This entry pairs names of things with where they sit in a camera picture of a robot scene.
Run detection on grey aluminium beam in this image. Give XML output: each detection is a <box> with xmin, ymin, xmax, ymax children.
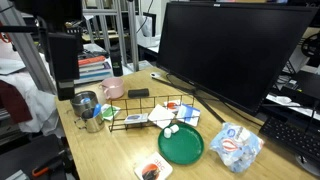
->
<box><xmin>0</xmin><ymin>0</ymin><xmax>58</xmax><ymax>95</ymax></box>

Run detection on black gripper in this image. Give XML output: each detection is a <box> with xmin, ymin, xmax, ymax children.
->
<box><xmin>47</xmin><ymin>31</ymin><xmax>80</xmax><ymax>102</ymax></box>

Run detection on blue spoon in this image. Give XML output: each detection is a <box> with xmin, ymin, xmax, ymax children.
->
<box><xmin>92</xmin><ymin>102</ymin><xmax>102</xmax><ymax>118</ymax></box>

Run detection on black wire rack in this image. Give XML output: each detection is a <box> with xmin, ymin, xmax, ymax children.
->
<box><xmin>108</xmin><ymin>93</ymin><xmax>196</xmax><ymax>133</ymax></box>

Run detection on white blue book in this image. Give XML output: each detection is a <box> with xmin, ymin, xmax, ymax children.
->
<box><xmin>73</xmin><ymin>69</ymin><xmax>115</xmax><ymax>85</ymax></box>

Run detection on black keyboard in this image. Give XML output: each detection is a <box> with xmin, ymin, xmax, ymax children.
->
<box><xmin>258</xmin><ymin>115</ymin><xmax>320</xmax><ymax>165</ymax></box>

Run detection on aluminium frame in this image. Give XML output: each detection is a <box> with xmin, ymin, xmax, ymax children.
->
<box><xmin>81</xmin><ymin>0</ymin><xmax>140</xmax><ymax>73</ymax></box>

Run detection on grey round stand base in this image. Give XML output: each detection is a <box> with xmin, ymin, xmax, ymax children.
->
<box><xmin>294</xmin><ymin>153</ymin><xmax>320</xmax><ymax>178</ymax></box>

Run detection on orange handled tool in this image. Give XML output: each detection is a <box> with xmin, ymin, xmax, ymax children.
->
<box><xmin>31</xmin><ymin>156</ymin><xmax>66</xmax><ymax>178</ymax></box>

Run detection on plastic bag blue white items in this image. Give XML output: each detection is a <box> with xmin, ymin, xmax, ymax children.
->
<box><xmin>209</xmin><ymin>121</ymin><xmax>266</xmax><ymax>175</ymax></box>

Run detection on small white cylinder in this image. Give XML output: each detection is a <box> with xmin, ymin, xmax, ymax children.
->
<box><xmin>162</xmin><ymin>127</ymin><xmax>173</xmax><ymax>140</ymax></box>
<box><xmin>169</xmin><ymin>123</ymin><xmax>181</xmax><ymax>135</ymax></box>

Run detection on white desk cable grommet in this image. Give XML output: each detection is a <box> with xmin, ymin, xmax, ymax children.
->
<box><xmin>149</xmin><ymin>71</ymin><xmax>162</xmax><ymax>80</ymax></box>

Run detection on black flat case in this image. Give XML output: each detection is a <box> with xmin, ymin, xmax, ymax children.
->
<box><xmin>281</xmin><ymin>69</ymin><xmax>320</xmax><ymax>108</ymax></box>

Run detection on black round object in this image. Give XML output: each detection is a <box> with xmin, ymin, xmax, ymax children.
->
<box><xmin>300</xmin><ymin>31</ymin><xmax>320</xmax><ymax>68</ymax></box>

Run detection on white abc book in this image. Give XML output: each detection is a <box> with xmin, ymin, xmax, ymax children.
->
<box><xmin>133</xmin><ymin>151</ymin><xmax>174</xmax><ymax>180</ymax></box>

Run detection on black computer monitor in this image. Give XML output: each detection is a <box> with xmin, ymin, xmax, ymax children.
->
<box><xmin>150</xmin><ymin>1</ymin><xmax>320</xmax><ymax>125</ymax></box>

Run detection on orange book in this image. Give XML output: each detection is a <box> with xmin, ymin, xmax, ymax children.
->
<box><xmin>77</xmin><ymin>55</ymin><xmax>107</xmax><ymax>67</ymax></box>

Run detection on white card blue stripes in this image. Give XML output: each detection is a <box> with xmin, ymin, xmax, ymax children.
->
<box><xmin>175</xmin><ymin>103</ymin><xmax>202</xmax><ymax>128</ymax></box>

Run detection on pink mug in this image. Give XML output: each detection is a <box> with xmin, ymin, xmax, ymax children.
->
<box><xmin>98</xmin><ymin>77</ymin><xmax>125</xmax><ymax>101</ymax></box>

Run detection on black monitor cable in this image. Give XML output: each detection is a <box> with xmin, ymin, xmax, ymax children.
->
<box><xmin>164</xmin><ymin>73</ymin><xmax>265</xmax><ymax>128</ymax></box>

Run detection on black rectangular block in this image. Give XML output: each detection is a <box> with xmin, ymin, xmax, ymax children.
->
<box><xmin>127</xmin><ymin>87</ymin><xmax>151</xmax><ymax>99</ymax></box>

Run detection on white papers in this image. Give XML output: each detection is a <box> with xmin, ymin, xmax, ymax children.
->
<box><xmin>265</xmin><ymin>94</ymin><xmax>320</xmax><ymax>122</ymax></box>

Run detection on black chair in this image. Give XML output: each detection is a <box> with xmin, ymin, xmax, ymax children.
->
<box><xmin>0</xmin><ymin>133</ymin><xmax>79</xmax><ymax>180</ymax></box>

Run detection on white card orange circle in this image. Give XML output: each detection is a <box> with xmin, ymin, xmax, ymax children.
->
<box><xmin>162</xmin><ymin>99</ymin><xmax>183</xmax><ymax>113</ymax></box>

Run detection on white cloth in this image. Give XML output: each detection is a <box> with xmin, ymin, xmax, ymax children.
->
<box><xmin>0</xmin><ymin>53</ymin><xmax>66</xmax><ymax>138</ymax></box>

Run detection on white card blue picture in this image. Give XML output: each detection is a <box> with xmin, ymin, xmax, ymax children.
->
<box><xmin>123</xmin><ymin>112</ymin><xmax>150</xmax><ymax>126</ymax></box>

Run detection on black bottle green label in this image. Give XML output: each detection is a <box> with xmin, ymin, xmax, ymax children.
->
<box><xmin>109</xmin><ymin>45</ymin><xmax>124</xmax><ymax>77</ymax></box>

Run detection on purple book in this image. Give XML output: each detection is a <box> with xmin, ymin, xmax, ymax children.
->
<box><xmin>78</xmin><ymin>61</ymin><xmax>113</xmax><ymax>74</ymax></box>

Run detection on dark red cloth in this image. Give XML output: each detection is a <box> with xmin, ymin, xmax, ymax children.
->
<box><xmin>0</xmin><ymin>79</ymin><xmax>34</xmax><ymax>125</ymax></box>

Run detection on steel cup with handle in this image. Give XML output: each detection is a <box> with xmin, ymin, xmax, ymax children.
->
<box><xmin>73</xmin><ymin>107</ymin><xmax>106</xmax><ymax>134</ymax></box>

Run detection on green plate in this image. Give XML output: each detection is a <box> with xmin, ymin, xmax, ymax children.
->
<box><xmin>157</xmin><ymin>122</ymin><xmax>205</xmax><ymax>166</ymax></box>

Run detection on black horizontal bar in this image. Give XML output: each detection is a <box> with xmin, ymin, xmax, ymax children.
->
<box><xmin>0</xmin><ymin>25</ymin><xmax>48</xmax><ymax>34</ymax></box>

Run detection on white card green circle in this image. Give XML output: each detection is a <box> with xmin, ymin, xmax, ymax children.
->
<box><xmin>100</xmin><ymin>103</ymin><xmax>122</xmax><ymax>122</ymax></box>

